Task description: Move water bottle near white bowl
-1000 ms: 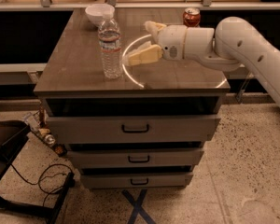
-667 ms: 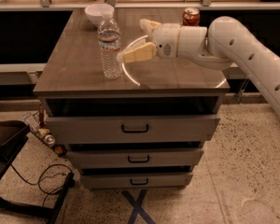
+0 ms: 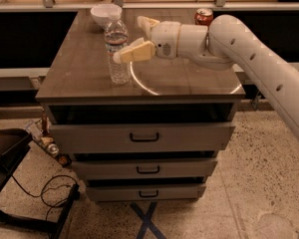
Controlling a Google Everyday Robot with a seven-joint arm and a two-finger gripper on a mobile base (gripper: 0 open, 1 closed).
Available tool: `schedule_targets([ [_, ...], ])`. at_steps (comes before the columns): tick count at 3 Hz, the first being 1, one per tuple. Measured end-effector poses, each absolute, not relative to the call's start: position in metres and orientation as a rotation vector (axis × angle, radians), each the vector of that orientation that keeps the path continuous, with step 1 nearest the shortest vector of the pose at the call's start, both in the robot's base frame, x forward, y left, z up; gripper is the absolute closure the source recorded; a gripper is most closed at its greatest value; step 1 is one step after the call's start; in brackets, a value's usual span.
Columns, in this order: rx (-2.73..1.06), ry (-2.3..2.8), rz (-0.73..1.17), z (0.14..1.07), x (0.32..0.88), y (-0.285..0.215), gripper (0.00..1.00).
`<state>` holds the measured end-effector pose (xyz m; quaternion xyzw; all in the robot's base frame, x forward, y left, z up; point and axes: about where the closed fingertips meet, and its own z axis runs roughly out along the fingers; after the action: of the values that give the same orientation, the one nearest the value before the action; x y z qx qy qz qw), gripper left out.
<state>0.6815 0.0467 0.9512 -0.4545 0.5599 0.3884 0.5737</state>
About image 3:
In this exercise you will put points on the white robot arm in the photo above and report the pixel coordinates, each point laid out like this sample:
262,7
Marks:
225,42

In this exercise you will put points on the orange soda can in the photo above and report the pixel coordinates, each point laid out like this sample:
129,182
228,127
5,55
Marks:
203,16

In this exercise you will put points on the grey three-drawer cabinet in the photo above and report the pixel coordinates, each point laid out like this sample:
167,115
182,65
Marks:
78,90

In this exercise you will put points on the blue tape cross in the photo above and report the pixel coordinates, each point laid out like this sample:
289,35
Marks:
147,223

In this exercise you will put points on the white ceramic bowl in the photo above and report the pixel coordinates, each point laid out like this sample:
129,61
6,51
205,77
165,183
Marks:
101,13

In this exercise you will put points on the top grey drawer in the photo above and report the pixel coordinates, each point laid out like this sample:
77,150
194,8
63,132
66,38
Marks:
162,137

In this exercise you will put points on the middle grey drawer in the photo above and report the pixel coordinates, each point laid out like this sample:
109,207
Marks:
144,168

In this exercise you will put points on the grey drawer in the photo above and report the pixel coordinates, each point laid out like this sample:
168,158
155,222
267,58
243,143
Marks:
162,137
145,192
144,168

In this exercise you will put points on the bottom grey drawer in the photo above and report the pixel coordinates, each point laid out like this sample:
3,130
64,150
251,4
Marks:
145,192

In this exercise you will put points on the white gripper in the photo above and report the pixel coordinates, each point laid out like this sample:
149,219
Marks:
164,39

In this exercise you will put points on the clear plastic water bottle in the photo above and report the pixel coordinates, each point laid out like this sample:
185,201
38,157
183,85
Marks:
116,37

